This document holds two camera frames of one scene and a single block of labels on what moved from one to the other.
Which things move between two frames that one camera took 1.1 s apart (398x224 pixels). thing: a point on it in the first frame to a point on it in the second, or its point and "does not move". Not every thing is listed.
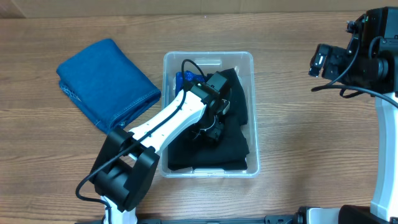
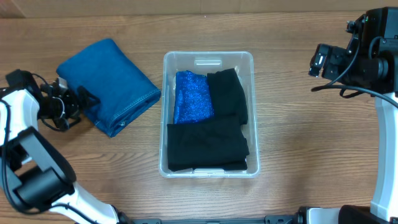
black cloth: [230, 151] does not move
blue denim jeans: [103, 84] does not move
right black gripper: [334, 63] does not move
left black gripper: [214, 135] to [76, 106]
